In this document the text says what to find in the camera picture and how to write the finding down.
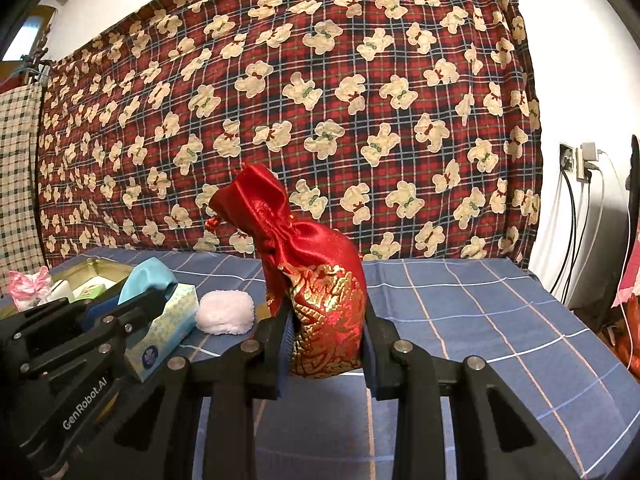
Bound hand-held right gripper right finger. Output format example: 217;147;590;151
362;306;588;480

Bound patterned tissue box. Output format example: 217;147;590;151
124;284;198;385

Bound metal clothes hanger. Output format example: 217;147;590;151
20;46;54;87

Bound wall outlet with chargers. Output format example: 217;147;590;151
575;142;601;184

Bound light blue satin pouch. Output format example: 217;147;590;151
117;257;178;306

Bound green checked cloth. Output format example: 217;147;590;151
0;82;48;281

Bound red plaid bear-print blanket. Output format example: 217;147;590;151
37;0;543;268

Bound red satin drawstring pouch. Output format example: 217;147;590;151
206;163;368;378

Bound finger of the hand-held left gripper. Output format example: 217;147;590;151
20;282;179;378
0;297;121;352

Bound blue checked bed sheet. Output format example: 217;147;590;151
0;246;621;480

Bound green packet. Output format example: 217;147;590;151
75;282;109;302

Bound gold tin box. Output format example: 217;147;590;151
50;258;138;307

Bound pale pink fluffy pad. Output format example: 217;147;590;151
195;290;256;336

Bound pink lace cloth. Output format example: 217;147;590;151
7;267;53;311

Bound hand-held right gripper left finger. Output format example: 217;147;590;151
112;306;296;480

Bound black upright object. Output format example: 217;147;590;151
625;135;640;232

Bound red plastic bag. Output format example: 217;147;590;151
597;295;640;377

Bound pink patterned cloth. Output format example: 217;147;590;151
612;225;640;311

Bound black power cables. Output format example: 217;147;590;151
547;165;594;307

